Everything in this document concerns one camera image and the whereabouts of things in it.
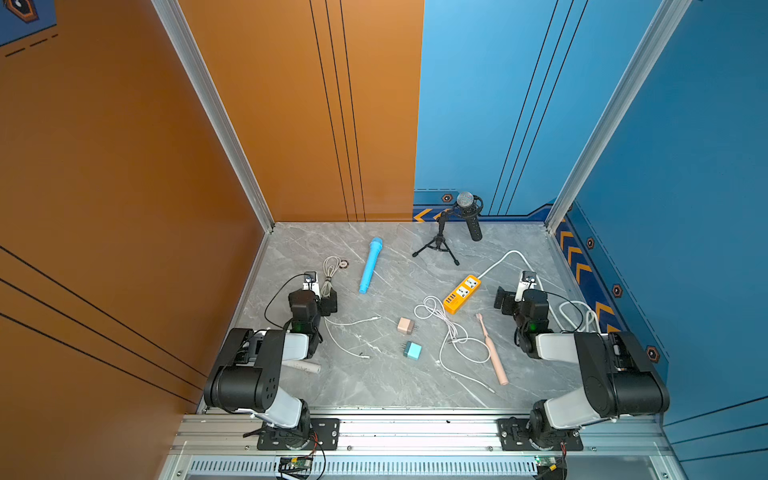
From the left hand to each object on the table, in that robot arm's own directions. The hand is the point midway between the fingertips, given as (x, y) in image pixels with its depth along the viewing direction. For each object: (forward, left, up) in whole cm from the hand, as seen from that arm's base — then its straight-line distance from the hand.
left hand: (317, 286), depth 95 cm
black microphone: (+19, -48, +17) cm, 55 cm away
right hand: (0, -63, 0) cm, 63 cm away
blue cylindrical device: (+19, -17, -3) cm, 26 cm away
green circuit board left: (-45, -2, -7) cm, 46 cm away
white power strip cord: (+16, -65, -5) cm, 67 cm away
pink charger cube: (-12, -28, -3) cm, 31 cm away
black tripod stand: (+19, -41, +1) cm, 45 cm away
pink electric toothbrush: (-20, -54, -4) cm, 58 cm away
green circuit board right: (-44, -63, -9) cm, 77 cm away
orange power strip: (-1, -46, -4) cm, 46 cm away
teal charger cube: (-19, -30, -4) cm, 36 cm away
